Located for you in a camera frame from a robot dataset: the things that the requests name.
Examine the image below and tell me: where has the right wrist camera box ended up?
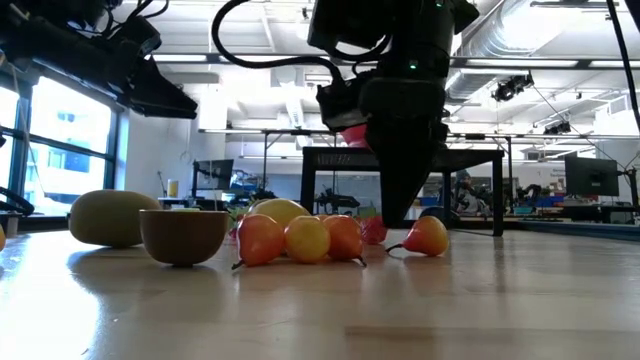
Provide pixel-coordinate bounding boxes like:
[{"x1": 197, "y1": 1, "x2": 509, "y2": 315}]
[{"x1": 315, "y1": 79, "x2": 374, "y2": 134}]

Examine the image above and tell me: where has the black computer monitor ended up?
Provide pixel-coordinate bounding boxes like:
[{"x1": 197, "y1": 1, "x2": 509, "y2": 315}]
[
  {"x1": 564, "y1": 155, "x2": 620, "y2": 198},
  {"x1": 193, "y1": 158, "x2": 235, "y2": 191}
]

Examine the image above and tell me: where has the yellow plastic lemon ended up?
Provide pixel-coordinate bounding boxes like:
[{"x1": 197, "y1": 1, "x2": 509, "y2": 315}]
[{"x1": 248, "y1": 198, "x2": 312, "y2": 231}]

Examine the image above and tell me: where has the small orange plastic pear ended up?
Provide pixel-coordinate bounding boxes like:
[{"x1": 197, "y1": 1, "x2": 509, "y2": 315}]
[
  {"x1": 322, "y1": 214, "x2": 369, "y2": 268},
  {"x1": 230, "y1": 213, "x2": 285, "y2": 271},
  {"x1": 282, "y1": 215, "x2": 331, "y2": 265},
  {"x1": 384, "y1": 215, "x2": 450, "y2": 258}
]

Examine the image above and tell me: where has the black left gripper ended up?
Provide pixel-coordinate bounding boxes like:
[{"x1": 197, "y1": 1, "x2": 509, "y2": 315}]
[{"x1": 44, "y1": 37, "x2": 199, "y2": 120}]

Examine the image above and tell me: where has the black background rig frame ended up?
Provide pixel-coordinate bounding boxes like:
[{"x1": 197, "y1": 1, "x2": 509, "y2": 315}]
[{"x1": 199, "y1": 127, "x2": 337, "y2": 201}]

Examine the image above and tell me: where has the green mango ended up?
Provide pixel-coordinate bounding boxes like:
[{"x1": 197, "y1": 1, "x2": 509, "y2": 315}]
[{"x1": 68, "y1": 189, "x2": 162, "y2": 249}]

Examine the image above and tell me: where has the red collapsible colander bowl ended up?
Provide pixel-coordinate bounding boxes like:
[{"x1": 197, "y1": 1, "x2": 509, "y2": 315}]
[{"x1": 340, "y1": 124, "x2": 374, "y2": 150}]

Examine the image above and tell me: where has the black curved cable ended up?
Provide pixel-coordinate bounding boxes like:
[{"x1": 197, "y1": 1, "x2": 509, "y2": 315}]
[{"x1": 0, "y1": 185, "x2": 35, "y2": 217}]

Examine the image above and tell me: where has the black perforated metal shelf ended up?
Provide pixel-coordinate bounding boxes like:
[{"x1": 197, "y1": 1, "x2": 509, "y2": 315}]
[{"x1": 301, "y1": 146, "x2": 506, "y2": 238}]

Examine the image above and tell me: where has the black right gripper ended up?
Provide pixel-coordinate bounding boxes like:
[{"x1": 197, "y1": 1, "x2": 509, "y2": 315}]
[{"x1": 358, "y1": 74, "x2": 451, "y2": 230}]

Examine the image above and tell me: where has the silver ventilation duct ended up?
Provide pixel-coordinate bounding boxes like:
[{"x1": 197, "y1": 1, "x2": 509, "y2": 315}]
[{"x1": 449, "y1": 0, "x2": 571, "y2": 104}]

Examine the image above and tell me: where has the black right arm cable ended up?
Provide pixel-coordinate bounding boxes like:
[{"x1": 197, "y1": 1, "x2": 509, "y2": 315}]
[{"x1": 210, "y1": 0, "x2": 351, "y2": 89}]

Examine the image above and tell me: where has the black hanging cable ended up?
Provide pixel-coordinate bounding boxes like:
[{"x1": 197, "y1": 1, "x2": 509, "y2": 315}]
[{"x1": 604, "y1": 0, "x2": 640, "y2": 132}]

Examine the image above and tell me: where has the large window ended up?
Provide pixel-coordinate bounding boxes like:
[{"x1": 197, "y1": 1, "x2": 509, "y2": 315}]
[{"x1": 0, "y1": 74, "x2": 124, "y2": 217}]

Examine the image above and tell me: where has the person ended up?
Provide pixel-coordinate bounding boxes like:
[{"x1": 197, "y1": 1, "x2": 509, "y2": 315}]
[{"x1": 452, "y1": 168, "x2": 494, "y2": 217}]

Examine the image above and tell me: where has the black overhead light bar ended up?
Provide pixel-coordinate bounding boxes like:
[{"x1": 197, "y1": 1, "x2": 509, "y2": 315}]
[{"x1": 152, "y1": 51, "x2": 640, "y2": 70}]

